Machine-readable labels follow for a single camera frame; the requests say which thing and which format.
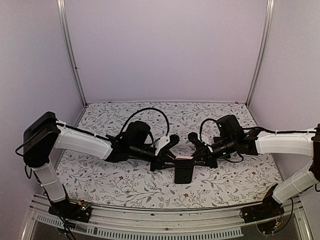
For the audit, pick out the pink phone case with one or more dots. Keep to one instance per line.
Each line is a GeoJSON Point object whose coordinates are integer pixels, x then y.
{"type": "Point", "coordinates": [181, 158]}

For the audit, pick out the black phone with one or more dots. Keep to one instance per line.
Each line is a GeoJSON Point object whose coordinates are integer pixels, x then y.
{"type": "Point", "coordinates": [183, 174]}

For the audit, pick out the aluminium frame post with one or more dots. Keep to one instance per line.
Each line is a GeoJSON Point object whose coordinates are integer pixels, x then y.
{"type": "Point", "coordinates": [261, 51]}
{"type": "Point", "coordinates": [61, 7]}

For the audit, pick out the floral patterned table mat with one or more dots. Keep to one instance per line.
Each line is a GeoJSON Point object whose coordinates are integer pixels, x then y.
{"type": "Point", "coordinates": [132, 184]}

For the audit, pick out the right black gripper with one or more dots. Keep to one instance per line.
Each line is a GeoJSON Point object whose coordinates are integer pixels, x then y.
{"type": "Point", "coordinates": [203, 154]}

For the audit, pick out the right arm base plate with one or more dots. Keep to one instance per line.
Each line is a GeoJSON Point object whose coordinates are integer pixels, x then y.
{"type": "Point", "coordinates": [262, 211]}

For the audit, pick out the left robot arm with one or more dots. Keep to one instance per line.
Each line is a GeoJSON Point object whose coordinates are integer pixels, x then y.
{"type": "Point", "coordinates": [48, 133]}

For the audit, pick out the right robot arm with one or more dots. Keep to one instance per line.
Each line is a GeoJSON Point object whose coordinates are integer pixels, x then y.
{"type": "Point", "coordinates": [254, 141]}

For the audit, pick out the left aluminium frame post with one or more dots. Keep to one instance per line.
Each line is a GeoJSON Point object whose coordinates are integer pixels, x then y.
{"type": "Point", "coordinates": [61, 7]}

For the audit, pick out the front aluminium rail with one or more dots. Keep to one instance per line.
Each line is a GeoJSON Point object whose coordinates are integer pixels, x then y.
{"type": "Point", "coordinates": [176, 220]}

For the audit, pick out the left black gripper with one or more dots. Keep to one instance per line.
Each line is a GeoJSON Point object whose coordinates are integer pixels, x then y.
{"type": "Point", "coordinates": [162, 159]}

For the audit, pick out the right aluminium frame post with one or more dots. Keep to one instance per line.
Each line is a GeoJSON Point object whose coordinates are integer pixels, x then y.
{"type": "Point", "coordinates": [261, 51]}

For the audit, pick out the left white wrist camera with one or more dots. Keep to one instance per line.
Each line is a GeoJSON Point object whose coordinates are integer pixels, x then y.
{"type": "Point", "coordinates": [160, 143]}

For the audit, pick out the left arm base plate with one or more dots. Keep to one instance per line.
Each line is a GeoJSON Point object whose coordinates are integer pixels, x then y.
{"type": "Point", "coordinates": [70, 211]}

